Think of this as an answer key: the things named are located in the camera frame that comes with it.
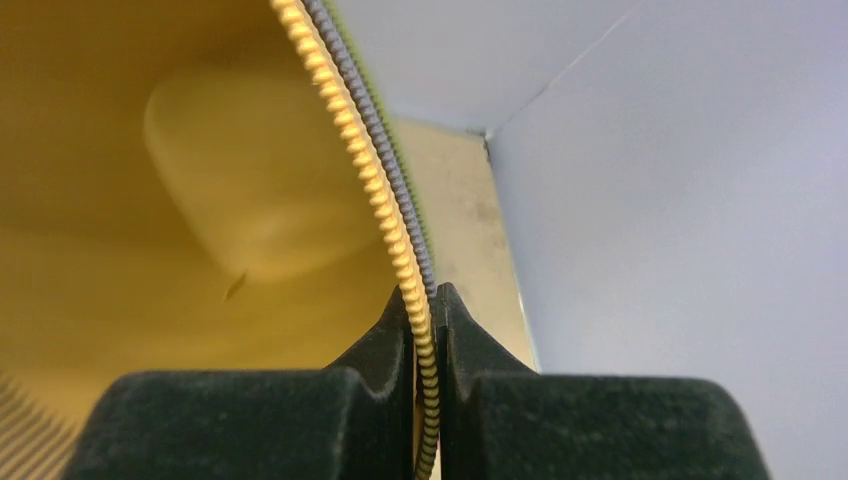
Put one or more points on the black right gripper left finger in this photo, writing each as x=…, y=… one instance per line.
x=350, y=420

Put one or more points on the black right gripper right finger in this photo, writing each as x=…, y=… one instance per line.
x=502, y=420

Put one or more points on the yellow slatted waste basket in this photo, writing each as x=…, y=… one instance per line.
x=185, y=185

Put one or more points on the grey slatted waste basket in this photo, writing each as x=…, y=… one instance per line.
x=377, y=123

